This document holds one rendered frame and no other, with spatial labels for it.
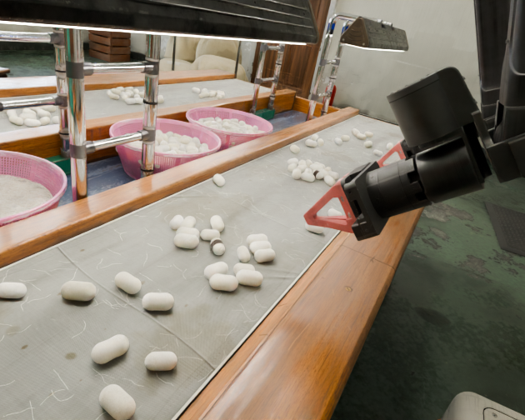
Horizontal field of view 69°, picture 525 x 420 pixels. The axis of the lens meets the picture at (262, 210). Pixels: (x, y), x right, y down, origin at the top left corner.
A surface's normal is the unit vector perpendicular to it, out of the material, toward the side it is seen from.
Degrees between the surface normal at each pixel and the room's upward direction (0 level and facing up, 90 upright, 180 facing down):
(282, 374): 0
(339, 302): 0
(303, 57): 90
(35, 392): 0
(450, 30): 90
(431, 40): 90
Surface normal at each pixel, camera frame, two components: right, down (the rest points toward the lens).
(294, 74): -0.42, 0.35
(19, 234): 0.18, -0.87
